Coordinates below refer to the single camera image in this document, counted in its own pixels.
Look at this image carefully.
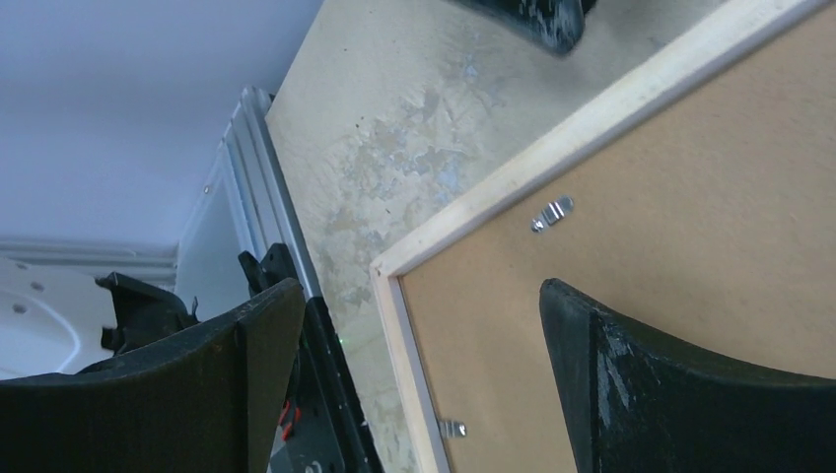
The metal turn clip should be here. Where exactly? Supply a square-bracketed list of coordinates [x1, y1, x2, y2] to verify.
[530, 194, 574, 233]
[438, 419, 467, 439]

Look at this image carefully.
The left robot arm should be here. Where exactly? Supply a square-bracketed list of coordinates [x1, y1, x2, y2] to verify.
[1, 1, 594, 380]

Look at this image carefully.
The picture frame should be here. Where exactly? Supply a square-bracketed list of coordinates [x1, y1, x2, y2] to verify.
[370, 0, 827, 472]

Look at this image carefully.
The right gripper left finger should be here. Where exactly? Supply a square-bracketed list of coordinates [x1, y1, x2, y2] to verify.
[1, 279, 305, 472]

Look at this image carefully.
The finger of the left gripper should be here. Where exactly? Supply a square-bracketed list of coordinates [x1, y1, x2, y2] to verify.
[454, 0, 597, 56]

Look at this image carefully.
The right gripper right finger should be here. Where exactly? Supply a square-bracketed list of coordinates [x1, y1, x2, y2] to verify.
[539, 279, 835, 472]

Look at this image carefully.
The brown backing board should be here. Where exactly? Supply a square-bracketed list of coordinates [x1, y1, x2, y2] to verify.
[400, 1, 835, 472]

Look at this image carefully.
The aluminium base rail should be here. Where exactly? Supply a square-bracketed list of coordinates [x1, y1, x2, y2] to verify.
[175, 86, 324, 302]

